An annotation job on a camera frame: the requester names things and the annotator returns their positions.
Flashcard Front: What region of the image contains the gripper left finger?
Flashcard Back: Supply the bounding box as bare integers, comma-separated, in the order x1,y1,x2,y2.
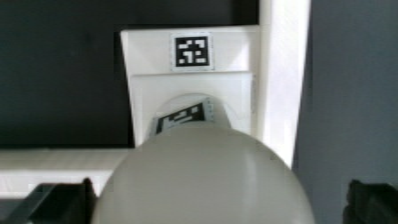
0,178,98,224

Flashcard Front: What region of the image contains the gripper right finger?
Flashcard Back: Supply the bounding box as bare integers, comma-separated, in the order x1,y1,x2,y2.
345,180,398,224

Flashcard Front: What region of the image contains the white lamp bulb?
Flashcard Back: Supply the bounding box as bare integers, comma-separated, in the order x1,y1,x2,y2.
93,96,316,224

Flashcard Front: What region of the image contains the white lamp base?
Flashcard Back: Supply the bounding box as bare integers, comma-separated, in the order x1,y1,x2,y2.
121,25,260,143

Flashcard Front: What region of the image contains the white front fence bar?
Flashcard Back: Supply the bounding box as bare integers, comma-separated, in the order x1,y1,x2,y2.
0,149,130,199

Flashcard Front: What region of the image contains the white right fence block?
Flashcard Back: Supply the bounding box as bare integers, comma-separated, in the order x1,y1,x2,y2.
256,0,311,167

